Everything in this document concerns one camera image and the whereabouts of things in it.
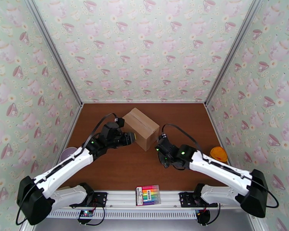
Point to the brown cardboard express box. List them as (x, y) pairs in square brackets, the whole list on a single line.
[(140, 128)]

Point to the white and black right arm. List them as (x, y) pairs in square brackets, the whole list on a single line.
[(219, 170)]

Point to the pack of coloured highlighters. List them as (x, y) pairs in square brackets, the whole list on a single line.
[(148, 195)]

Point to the black controller module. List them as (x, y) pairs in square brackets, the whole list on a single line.
[(203, 217)]

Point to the small green circuit board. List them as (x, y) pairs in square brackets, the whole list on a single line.
[(86, 213)]

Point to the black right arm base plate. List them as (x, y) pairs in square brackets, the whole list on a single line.
[(186, 199)]

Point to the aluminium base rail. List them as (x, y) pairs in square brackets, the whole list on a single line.
[(120, 197)]

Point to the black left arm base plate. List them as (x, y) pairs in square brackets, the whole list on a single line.
[(100, 199)]

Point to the aluminium frame post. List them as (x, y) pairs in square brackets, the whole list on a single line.
[(233, 51), (54, 51)]

